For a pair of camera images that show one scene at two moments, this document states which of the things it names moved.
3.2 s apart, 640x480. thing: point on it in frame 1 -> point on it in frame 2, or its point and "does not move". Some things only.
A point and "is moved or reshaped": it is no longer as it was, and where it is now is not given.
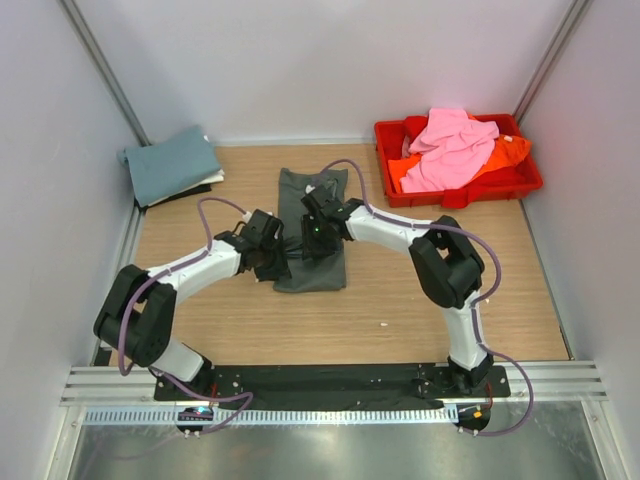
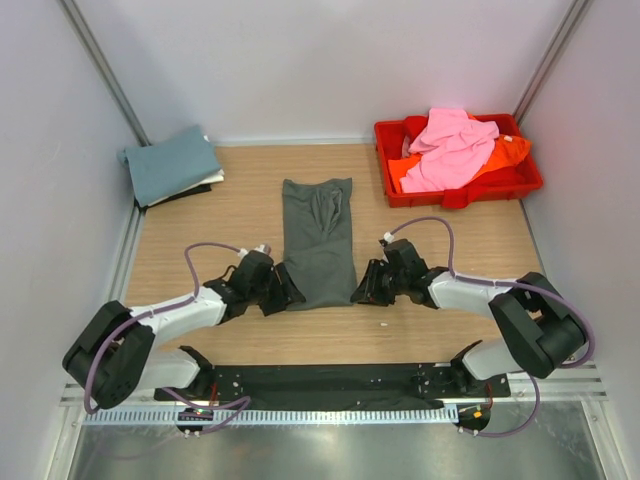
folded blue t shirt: [164, 166] does not move
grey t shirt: [308, 274] is moved or reshaped
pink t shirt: [452, 147] does not move
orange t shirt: [507, 149] does not move
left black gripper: [280, 267] -> [286, 292]
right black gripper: [310, 247] -> [368, 290]
